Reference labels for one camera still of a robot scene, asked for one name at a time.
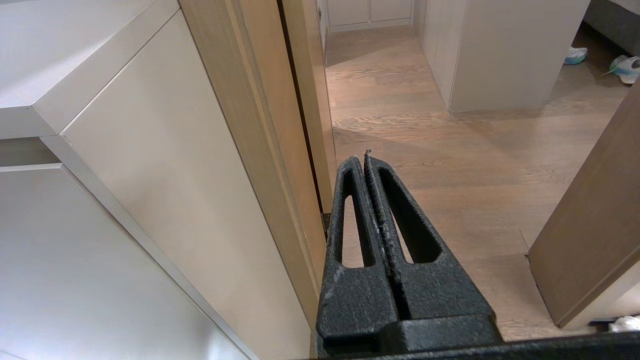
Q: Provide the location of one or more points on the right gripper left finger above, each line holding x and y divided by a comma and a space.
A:
355, 295

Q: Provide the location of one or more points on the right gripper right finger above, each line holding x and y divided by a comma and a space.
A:
435, 295

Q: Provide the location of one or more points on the brown wooden door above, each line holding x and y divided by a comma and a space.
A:
595, 225

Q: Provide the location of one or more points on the white rounded item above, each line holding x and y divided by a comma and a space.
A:
626, 324

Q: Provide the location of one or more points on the white cabinet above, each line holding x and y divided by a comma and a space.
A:
165, 165

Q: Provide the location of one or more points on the white slippers on floor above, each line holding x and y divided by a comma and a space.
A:
576, 55

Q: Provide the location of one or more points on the wide white cabinet door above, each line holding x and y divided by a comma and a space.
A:
75, 275

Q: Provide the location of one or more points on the white teal sneaker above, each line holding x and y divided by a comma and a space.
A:
627, 69

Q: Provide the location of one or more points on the dark grey bed base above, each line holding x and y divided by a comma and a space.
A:
615, 25

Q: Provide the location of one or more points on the wooden door frame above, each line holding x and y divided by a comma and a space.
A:
260, 125

